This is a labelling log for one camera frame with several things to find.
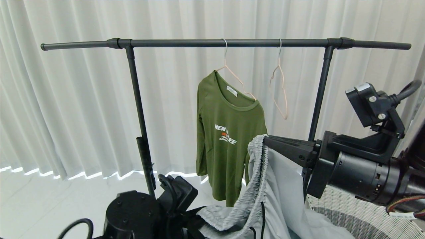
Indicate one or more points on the pale grey garment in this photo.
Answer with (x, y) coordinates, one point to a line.
(282, 199)

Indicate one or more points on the pink clothes hanger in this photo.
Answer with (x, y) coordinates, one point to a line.
(225, 53)
(280, 53)

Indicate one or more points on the black clothes rack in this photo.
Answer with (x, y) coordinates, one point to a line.
(215, 42)

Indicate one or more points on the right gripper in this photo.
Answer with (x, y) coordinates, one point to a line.
(358, 176)

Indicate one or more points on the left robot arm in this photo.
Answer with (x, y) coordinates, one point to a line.
(132, 215)

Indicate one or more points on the green printed sleeveless shirt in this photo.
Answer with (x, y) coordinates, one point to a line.
(225, 152)

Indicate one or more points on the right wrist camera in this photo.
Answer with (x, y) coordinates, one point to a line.
(367, 106)

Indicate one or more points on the white laundry basket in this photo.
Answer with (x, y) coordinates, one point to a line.
(352, 215)

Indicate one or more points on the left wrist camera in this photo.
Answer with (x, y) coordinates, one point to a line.
(181, 192)

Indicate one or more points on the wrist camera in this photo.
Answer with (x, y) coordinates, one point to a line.
(367, 106)
(181, 192)

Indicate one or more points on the white curtain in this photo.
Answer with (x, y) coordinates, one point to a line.
(83, 99)

